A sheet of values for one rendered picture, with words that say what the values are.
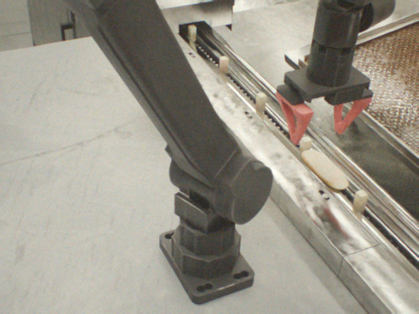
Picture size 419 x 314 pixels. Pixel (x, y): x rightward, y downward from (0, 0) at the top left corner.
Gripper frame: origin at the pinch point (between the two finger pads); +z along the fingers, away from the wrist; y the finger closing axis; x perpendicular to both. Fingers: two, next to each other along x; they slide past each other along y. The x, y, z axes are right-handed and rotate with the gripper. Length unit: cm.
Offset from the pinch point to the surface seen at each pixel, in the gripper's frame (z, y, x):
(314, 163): 5.2, -0.1, 0.5
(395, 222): 6.2, -3.7, 14.8
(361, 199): 4.8, -1.0, 10.5
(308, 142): 4.4, -1.5, -3.5
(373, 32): -1.8, -26.4, -21.9
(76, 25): 26, 6, -102
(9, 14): 89, -3, -259
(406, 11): -2.9, -36.6, -25.3
